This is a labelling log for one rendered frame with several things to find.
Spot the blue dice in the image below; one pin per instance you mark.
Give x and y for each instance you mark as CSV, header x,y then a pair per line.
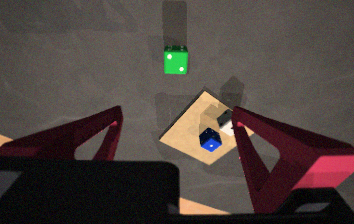
x,y
210,139

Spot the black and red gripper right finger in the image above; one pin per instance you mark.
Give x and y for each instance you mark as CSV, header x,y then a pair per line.
x,y
307,160

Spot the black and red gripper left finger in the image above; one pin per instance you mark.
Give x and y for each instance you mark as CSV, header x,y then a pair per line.
x,y
62,141

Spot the tan flat mat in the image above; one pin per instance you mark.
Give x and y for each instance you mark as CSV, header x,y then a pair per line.
x,y
201,114

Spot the green dice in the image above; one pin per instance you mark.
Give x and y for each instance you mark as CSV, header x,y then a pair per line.
x,y
175,59

